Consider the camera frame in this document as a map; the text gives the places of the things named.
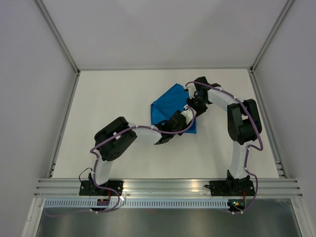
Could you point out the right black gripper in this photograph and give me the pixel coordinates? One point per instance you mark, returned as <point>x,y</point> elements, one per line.
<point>190,103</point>

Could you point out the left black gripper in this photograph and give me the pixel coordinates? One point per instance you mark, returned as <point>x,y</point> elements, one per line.
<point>186,125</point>

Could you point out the blue cloth napkin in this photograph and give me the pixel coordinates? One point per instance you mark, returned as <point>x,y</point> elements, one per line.
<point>167,104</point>

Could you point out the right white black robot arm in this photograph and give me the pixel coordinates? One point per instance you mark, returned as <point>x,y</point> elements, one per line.
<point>243,121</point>

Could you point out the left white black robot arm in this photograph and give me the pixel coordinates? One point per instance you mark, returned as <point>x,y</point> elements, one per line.
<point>114,139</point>

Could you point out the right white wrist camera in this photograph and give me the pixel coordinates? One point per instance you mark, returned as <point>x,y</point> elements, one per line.
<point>191,89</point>

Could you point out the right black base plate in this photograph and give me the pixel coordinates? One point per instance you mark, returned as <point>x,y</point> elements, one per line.
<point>239,189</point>

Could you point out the aluminium mounting rail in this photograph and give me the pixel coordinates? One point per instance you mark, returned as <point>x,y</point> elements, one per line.
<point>166,188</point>

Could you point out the right aluminium frame post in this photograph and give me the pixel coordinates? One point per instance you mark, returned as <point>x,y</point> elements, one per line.
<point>272,33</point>

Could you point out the aluminium frame post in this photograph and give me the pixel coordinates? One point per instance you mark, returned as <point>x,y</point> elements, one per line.
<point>55,32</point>
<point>272,33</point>

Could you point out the white slotted cable duct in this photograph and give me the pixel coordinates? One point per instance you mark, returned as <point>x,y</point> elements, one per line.
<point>172,203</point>

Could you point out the left aluminium frame post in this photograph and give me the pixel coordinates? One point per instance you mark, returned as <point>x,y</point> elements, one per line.
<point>55,32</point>

